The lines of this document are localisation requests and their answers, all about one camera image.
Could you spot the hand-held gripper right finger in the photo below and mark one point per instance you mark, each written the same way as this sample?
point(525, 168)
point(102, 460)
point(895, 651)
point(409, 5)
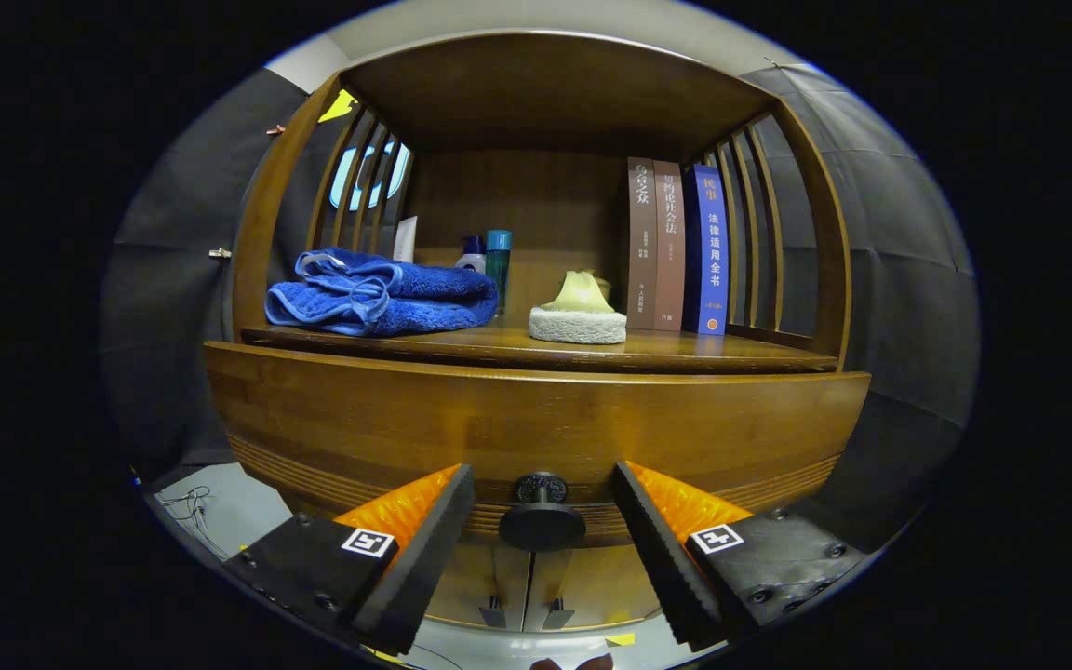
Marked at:
point(666, 558)

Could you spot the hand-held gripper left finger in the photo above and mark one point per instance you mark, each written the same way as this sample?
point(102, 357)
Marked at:
point(420, 558)

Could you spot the wooden cabinet door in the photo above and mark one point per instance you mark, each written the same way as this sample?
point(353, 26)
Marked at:
point(480, 586)
point(592, 586)

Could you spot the wooden countertop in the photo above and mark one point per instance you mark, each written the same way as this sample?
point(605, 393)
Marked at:
point(666, 349)

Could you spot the wooden cabinet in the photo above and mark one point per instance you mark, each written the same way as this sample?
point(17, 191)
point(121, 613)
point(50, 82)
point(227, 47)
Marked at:
point(545, 84)

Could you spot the yellow floor tape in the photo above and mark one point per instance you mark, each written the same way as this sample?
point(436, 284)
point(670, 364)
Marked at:
point(621, 639)

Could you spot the blue towel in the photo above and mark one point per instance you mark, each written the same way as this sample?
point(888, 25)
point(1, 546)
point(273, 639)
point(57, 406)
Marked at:
point(424, 298)

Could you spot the white bottle with blue cap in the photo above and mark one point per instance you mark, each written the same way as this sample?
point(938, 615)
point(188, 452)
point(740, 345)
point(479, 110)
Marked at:
point(471, 261)

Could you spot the blue book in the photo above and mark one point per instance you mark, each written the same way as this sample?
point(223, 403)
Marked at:
point(711, 251)

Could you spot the clear teal bottle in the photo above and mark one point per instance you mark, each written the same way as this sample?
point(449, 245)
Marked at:
point(497, 256)

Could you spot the brown book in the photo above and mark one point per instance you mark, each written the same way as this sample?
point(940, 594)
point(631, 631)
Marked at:
point(641, 242)
point(669, 242)

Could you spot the white tube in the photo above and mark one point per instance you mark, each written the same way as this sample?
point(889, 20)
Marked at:
point(406, 242)

